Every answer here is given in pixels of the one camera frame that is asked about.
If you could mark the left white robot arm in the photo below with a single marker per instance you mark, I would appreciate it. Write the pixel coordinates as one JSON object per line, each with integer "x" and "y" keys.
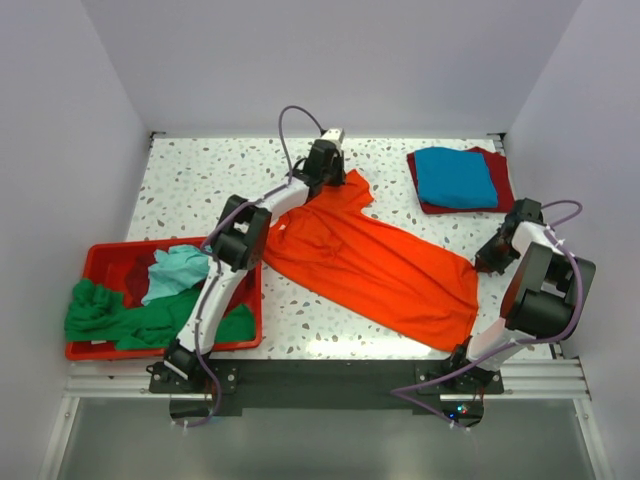
{"x": 237, "y": 245}

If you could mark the green t shirt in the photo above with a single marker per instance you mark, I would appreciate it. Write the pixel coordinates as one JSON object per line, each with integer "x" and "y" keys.
{"x": 97, "y": 313}

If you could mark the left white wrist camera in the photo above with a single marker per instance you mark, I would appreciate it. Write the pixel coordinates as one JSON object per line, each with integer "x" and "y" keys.
{"x": 334, "y": 135}

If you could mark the folded dark red t shirt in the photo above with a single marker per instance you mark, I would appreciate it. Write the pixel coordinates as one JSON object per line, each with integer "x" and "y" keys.
{"x": 498, "y": 168}

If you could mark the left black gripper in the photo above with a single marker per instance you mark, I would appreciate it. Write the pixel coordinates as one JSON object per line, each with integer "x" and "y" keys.
{"x": 335, "y": 176}

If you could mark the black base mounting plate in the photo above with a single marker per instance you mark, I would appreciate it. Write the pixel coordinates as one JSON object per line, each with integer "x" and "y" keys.
{"x": 229, "y": 387}

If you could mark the red plastic bin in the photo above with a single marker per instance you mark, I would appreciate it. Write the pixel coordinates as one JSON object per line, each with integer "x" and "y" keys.
{"x": 106, "y": 264}

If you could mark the folded blue t shirt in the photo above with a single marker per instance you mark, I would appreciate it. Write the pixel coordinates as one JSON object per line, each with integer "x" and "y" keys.
{"x": 454, "y": 179}

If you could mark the orange t shirt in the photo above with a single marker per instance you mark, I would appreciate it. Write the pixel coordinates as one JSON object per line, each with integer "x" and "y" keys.
{"x": 379, "y": 271}

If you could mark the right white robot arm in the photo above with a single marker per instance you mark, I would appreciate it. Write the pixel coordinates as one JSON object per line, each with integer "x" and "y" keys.
{"x": 541, "y": 305}

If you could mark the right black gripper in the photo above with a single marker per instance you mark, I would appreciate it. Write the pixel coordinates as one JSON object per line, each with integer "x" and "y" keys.
{"x": 489, "y": 261}

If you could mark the light blue t shirt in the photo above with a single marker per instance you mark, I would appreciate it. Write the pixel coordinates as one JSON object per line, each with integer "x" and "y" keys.
{"x": 175, "y": 270}

